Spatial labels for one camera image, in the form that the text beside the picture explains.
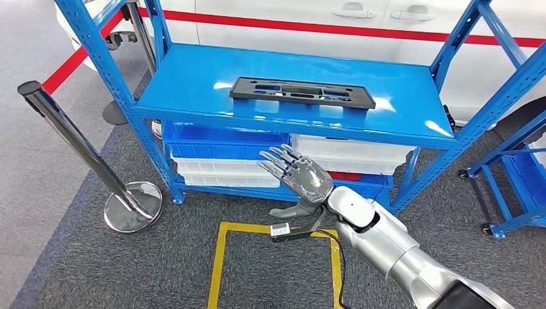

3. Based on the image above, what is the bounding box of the white plastic bin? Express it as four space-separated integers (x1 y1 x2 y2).
170 155 278 178
313 158 402 176
181 173 281 189
529 132 546 167
290 134 417 165

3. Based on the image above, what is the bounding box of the blue plastic bin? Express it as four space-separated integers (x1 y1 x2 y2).
503 147 546 214
330 173 394 208
162 121 291 161

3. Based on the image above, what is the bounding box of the black ribbed object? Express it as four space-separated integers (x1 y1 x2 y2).
443 104 457 129

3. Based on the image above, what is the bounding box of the black camera bracket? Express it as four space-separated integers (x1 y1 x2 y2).
272 207 329 243

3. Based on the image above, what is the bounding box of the chrome stanchion post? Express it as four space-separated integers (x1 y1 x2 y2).
17 80 164 234
124 0 164 140

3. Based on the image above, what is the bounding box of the black camera cable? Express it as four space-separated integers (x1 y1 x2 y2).
315 228 355 309

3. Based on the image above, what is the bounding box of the blue wheeled shelf cart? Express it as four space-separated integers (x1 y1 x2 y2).
458 108 546 241

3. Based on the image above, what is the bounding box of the black plastic bumper bracket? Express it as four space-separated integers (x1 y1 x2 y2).
229 77 377 111

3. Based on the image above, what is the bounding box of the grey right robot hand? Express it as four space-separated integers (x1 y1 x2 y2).
258 144 335 220

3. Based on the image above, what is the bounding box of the red plastic item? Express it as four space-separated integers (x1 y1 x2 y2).
327 170 363 182

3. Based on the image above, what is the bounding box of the blue metal shelf rack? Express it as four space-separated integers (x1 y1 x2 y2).
54 0 546 215

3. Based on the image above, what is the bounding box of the yellow floor tape square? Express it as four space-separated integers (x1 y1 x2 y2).
207 221 344 309

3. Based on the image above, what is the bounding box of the white car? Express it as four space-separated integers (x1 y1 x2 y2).
55 0 546 129

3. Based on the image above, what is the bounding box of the red barrier belt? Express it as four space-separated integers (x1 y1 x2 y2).
41 10 124 95
136 6 546 48

